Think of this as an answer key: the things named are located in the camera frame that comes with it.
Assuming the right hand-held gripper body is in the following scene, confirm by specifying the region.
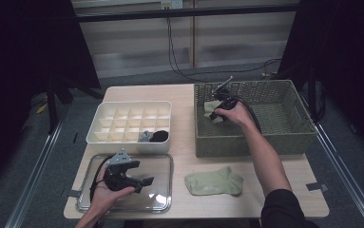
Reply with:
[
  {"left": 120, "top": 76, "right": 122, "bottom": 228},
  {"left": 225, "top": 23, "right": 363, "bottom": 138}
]
[{"left": 212, "top": 75, "right": 239, "bottom": 112}]

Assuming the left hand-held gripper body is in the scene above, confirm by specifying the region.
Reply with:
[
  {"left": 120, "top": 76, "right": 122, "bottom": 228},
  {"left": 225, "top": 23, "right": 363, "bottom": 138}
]
[{"left": 103, "top": 147, "right": 139, "bottom": 192}]

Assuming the pale green sock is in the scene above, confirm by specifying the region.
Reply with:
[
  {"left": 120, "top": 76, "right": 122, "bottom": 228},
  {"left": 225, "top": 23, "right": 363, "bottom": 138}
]
[
  {"left": 183, "top": 166, "right": 245, "bottom": 198},
  {"left": 203, "top": 100, "right": 225, "bottom": 124}
]

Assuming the cream divided organizer box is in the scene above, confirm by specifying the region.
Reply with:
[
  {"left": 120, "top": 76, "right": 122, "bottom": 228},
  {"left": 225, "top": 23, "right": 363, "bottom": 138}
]
[{"left": 86, "top": 100, "right": 173, "bottom": 155}]

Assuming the clear plastic lid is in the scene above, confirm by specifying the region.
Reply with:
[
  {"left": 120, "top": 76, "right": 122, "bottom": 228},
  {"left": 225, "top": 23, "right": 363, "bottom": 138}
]
[{"left": 75, "top": 152, "right": 174, "bottom": 214}]

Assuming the green woven basket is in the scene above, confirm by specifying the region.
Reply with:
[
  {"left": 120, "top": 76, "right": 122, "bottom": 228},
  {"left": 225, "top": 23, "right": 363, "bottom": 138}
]
[{"left": 193, "top": 79, "right": 317, "bottom": 159}]

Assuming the person's right hand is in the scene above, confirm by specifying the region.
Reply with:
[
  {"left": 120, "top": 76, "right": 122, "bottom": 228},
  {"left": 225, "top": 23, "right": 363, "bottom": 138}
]
[{"left": 214, "top": 101, "right": 254, "bottom": 129}]

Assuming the person's left hand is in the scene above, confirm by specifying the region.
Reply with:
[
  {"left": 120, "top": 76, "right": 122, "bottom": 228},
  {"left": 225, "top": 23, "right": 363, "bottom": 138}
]
[{"left": 90, "top": 173, "right": 136, "bottom": 215}]

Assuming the black horizontal bar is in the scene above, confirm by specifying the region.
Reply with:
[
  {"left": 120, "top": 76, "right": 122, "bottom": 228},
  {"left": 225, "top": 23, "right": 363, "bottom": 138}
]
[{"left": 74, "top": 3, "right": 300, "bottom": 24}]

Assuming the black metal stand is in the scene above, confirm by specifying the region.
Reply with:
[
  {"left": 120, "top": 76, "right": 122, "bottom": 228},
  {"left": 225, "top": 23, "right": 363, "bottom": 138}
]
[{"left": 45, "top": 74, "right": 105, "bottom": 134}]

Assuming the person's black sleeve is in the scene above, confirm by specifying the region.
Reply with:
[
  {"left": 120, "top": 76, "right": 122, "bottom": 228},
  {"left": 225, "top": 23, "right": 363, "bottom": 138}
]
[{"left": 259, "top": 188, "right": 320, "bottom": 228}]

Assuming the black curtain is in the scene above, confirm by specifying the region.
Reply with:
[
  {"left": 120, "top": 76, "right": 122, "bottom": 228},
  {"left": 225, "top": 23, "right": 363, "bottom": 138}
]
[
  {"left": 0, "top": 0, "right": 102, "bottom": 191},
  {"left": 278, "top": 0, "right": 364, "bottom": 160}
]

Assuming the left hand-held gripper black cable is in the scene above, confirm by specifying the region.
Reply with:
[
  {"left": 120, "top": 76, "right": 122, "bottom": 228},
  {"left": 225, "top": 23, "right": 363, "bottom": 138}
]
[{"left": 88, "top": 154, "right": 114, "bottom": 202}]

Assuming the hand-held gripper black cable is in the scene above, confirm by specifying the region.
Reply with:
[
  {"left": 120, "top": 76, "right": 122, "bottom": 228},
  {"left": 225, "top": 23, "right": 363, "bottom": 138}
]
[
  {"left": 236, "top": 95, "right": 263, "bottom": 134},
  {"left": 88, "top": 154, "right": 114, "bottom": 202}
]

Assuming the right hand-held gripper black cable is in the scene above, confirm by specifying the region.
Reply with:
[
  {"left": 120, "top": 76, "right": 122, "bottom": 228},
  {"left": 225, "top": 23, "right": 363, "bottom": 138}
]
[{"left": 236, "top": 95, "right": 263, "bottom": 134}]

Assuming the black wall cable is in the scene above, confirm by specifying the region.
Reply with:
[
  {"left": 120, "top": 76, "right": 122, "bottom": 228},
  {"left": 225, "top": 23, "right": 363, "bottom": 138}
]
[{"left": 165, "top": 17, "right": 282, "bottom": 84}]

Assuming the metal floor rail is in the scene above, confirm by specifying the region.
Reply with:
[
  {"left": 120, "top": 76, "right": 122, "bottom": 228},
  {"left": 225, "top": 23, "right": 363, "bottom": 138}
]
[
  {"left": 297, "top": 91, "right": 364, "bottom": 228},
  {"left": 4, "top": 118, "right": 65, "bottom": 228}
]

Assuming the white wall socket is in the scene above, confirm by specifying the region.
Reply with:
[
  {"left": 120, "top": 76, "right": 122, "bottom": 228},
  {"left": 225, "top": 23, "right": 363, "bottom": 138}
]
[{"left": 160, "top": 0, "right": 183, "bottom": 10}]

